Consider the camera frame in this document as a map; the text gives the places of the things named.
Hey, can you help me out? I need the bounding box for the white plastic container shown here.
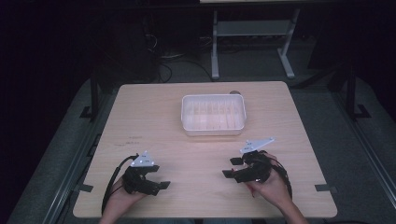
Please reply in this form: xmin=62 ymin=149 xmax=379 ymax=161
xmin=180 ymin=93 xmax=248 ymax=137

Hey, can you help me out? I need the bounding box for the black floor cable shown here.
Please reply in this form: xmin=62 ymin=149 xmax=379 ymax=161
xmin=158 ymin=58 xmax=215 ymax=84

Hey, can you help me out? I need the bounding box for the person's left hand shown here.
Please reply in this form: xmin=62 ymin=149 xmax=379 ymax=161
xmin=104 ymin=177 xmax=148 ymax=219

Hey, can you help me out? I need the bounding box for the white metal table frame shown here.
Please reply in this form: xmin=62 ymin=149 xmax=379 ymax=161
xmin=210 ymin=8 xmax=302 ymax=80

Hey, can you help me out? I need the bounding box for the aluminium rail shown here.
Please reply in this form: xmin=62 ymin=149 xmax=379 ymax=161
xmin=42 ymin=91 xmax=117 ymax=224
xmin=332 ymin=91 xmax=396 ymax=210

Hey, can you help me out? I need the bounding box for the person's right hand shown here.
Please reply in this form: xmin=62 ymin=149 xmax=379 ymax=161
xmin=244 ymin=151 xmax=293 ymax=210

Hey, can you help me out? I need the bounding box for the grey table bracket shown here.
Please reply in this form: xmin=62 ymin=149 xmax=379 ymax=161
xmin=74 ymin=184 xmax=94 ymax=193
xmin=314 ymin=184 xmax=338 ymax=193

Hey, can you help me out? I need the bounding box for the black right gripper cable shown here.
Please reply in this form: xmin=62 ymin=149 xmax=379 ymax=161
xmin=263 ymin=150 xmax=293 ymax=200

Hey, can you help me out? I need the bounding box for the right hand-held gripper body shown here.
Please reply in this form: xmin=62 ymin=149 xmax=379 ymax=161
xmin=233 ymin=137 xmax=276 ymax=185

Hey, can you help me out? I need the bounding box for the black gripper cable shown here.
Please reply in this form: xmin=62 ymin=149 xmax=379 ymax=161
xmin=101 ymin=154 xmax=140 ymax=216
xmin=263 ymin=150 xmax=293 ymax=200

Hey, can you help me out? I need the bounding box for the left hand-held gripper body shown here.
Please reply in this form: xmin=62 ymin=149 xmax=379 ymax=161
xmin=121 ymin=150 xmax=162 ymax=197

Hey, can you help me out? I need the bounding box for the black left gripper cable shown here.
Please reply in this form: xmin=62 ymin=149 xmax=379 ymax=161
xmin=101 ymin=154 xmax=140 ymax=216

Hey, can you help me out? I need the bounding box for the black metal stand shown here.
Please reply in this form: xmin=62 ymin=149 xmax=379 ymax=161
xmin=343 ymin=62 xmax=373 ymax=121

